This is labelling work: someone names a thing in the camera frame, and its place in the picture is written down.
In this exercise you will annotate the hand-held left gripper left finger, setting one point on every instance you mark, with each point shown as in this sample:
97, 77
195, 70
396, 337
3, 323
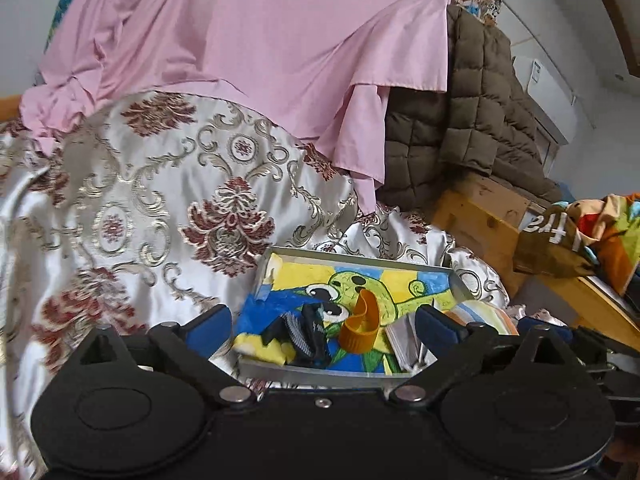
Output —
207, 330

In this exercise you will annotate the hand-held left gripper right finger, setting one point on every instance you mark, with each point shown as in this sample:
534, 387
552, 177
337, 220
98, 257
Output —
440, 332

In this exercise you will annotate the wooden bed frame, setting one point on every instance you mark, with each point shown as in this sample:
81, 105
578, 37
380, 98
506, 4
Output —
480, 220

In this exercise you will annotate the black sock blue print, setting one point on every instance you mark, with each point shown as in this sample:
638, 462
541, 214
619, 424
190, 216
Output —
315, 340

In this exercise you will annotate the pink bed sheet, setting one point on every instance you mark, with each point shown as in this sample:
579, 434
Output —
250, 35

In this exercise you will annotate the floral satin blanket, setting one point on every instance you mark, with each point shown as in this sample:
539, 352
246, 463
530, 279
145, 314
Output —
125, 185

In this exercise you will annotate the white air conditioner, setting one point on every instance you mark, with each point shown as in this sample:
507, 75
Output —
550, 100

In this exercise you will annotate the orange plastic cup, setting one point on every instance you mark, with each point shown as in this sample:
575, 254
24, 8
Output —
357, 337

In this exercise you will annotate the brown quilted jacket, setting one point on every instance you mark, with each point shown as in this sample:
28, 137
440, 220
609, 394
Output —
450, 135

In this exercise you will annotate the black sock white stripes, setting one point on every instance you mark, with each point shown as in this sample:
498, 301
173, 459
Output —
290, 332

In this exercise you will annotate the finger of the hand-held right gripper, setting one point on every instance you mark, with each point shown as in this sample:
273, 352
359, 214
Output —
595, 342

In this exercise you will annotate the teal orange wall poster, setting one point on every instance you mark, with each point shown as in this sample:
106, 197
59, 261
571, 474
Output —
65, 0

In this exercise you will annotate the striped fluffy towel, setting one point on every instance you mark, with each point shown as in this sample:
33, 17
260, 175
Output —
490, 317

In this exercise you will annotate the metal tray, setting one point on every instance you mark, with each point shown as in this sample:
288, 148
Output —
310, 377

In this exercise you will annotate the cartoon painted sheet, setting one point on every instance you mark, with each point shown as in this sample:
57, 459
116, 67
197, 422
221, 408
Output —
380, 285

